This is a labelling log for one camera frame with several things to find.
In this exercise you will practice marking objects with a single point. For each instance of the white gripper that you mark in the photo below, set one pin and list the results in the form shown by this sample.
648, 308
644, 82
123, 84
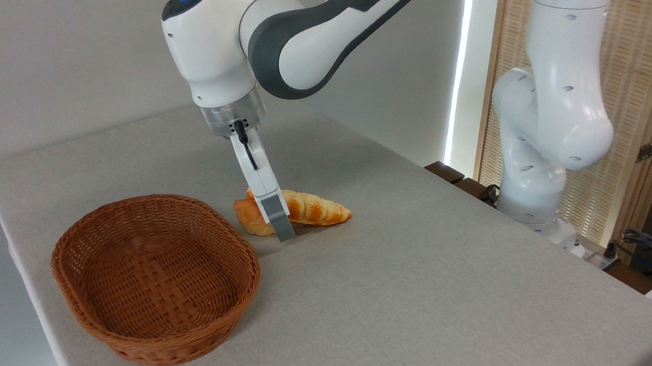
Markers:
258, 167

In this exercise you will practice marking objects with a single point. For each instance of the long braided bread loaf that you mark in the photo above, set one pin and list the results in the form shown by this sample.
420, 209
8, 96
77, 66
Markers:
317, 209

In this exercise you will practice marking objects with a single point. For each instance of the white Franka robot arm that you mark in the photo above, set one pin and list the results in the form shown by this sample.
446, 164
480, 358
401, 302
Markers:
219, 44

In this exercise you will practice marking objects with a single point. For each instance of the small round orange bread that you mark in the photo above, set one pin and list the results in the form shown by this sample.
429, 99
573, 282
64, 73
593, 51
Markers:
249, 218

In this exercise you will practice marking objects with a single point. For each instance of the brown wicker basket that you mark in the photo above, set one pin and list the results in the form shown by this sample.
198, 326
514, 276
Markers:
157, 286

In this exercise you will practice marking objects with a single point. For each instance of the grey tablecloth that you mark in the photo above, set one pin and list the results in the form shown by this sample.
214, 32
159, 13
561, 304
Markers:
410, 307

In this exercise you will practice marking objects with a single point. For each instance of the dark brown wooden block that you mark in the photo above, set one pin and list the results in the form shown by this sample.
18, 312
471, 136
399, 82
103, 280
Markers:
472, 188
444, 172

